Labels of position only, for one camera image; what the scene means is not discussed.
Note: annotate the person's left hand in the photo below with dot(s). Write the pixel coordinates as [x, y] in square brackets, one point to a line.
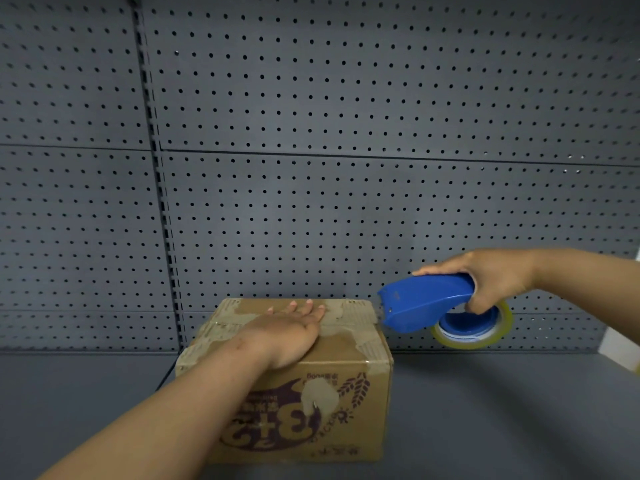
[285, 334]

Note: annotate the grey slotted upright post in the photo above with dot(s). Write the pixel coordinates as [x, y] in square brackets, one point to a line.
[160, 194]

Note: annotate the person's right hand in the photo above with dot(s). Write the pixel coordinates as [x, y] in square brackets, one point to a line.
[500, 274]

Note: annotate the brown printed cardboard box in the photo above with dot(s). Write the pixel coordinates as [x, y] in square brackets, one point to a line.
[372, 394]

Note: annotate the person's right forearm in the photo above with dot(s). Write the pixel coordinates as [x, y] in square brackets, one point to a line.
[590, 284]

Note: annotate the grey perforated shelf back panel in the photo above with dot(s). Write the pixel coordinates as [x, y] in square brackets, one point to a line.
[65, 194]
[375, 119]

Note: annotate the blue tape dispenser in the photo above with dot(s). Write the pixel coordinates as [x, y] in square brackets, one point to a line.
[425, 299]

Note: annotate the person's left forearm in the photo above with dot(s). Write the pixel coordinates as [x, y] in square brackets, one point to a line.
[165, 419]

